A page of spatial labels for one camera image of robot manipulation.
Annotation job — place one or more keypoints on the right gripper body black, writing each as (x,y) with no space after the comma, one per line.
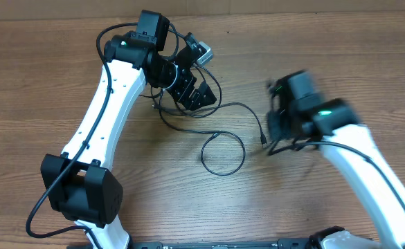
(277,132)

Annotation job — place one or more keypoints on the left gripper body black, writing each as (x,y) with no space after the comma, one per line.
(179,73)

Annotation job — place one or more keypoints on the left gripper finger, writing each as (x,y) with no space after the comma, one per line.
(182,89)
(201,97)

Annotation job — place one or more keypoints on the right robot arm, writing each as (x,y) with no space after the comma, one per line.
(301,117)

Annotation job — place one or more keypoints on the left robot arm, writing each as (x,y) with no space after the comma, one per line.
(79,182)

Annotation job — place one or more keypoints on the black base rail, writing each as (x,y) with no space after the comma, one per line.
(287,243)

